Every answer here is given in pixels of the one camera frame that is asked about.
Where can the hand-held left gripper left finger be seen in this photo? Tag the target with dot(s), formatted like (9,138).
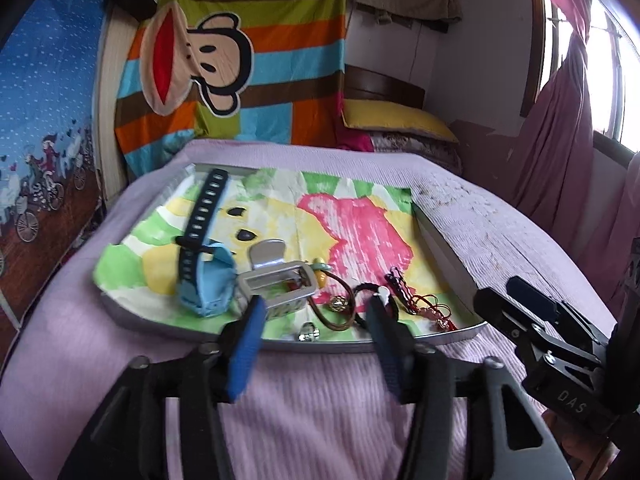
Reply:
(247,350)

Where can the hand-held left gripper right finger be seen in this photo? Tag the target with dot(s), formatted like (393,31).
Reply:
(382,345)

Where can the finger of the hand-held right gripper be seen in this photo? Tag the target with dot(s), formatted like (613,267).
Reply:
(532,297)
(505,317)

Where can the colourful cartoon tray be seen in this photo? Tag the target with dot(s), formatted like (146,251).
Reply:
(445,255)

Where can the silver hair claw clip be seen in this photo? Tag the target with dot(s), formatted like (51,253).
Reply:
(267,251)

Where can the small gold bell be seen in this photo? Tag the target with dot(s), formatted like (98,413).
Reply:
(336,305)

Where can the light blue wrist watch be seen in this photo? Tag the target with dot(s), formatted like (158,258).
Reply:
(210,280)

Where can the colourful painted paper liner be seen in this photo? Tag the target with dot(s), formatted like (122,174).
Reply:
(360,220)

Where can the pink curtain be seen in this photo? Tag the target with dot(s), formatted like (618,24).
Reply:
(550,135)

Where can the patterned pillow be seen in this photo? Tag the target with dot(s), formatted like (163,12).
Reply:
(420,149)

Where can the magenta pillow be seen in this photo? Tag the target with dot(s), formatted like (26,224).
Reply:
(355,140)

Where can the yellow pillow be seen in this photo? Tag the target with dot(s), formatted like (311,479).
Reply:
(395,120)

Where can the window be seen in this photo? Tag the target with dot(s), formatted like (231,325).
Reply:
(607,85)

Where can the dark wooden headboard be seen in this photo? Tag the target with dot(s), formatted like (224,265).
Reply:
(380,85)

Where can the beige wooden board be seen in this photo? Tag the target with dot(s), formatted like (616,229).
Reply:
(107,110)

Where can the striped monkey print blanket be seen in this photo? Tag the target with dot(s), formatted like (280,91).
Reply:
(300,35)

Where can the blue dotted printed cloth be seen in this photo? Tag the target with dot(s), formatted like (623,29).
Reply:
(45,60)

